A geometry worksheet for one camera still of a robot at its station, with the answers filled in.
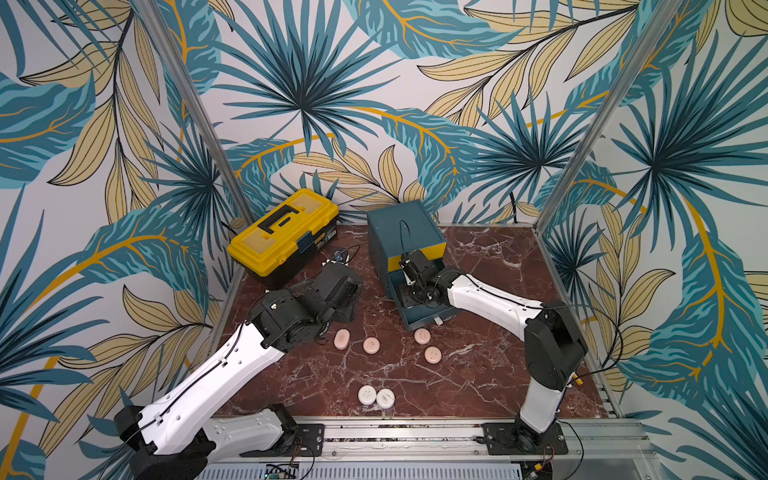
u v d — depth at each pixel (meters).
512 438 0.73
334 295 0.47
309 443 0.73
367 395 0.79
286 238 0.92
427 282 0.66
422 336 0.90
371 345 0.88
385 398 0.78
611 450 0.70
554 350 0.47
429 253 0.89
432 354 0.86
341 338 0.88
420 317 0.82
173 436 0.36
